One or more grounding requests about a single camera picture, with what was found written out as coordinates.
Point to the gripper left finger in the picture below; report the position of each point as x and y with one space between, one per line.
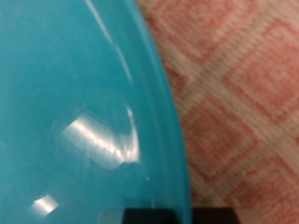
149 217

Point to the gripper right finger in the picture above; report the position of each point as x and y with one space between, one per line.
215 217

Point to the blue plastic plate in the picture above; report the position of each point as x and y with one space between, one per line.
78 77

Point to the pink checkered towel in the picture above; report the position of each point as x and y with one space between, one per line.
243 109

